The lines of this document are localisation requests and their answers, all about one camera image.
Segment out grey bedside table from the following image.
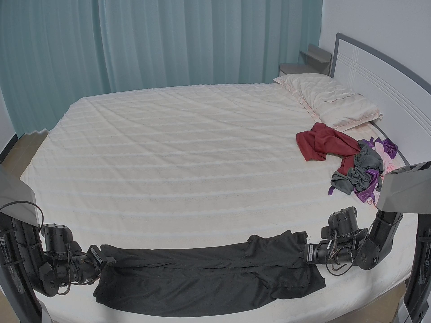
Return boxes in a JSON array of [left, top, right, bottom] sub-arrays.
[[279, 43, 332, 77]]

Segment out black cable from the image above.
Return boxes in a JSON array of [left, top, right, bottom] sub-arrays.
[[327, 263, 351, 277], [0, 201, 44, 229], [57, 279, 73, 297]]

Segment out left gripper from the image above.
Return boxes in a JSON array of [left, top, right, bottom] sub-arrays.
[[62, 245, 117, 287]]

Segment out blue-green curtain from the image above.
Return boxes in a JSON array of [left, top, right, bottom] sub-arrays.
[[0, 0, 324, 137]]

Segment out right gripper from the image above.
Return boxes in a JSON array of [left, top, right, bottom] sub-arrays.
[[305, 242, 354, 266]]

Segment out cream pillow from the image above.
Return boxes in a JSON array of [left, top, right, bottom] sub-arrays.
[[273, 73, 384, 130]]

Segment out bed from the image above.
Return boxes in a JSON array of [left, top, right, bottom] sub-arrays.
[[0, 32, 431, 323]]

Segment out dark red garment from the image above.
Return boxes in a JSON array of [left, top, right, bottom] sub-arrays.
[[296, 122, 366, 176]]

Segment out pile of clothes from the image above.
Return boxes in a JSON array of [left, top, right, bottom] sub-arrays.
[[328, 137, 399, 205]]

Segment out black T-shirt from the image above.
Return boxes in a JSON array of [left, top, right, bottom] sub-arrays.
[[93, 230, 326, 317]]

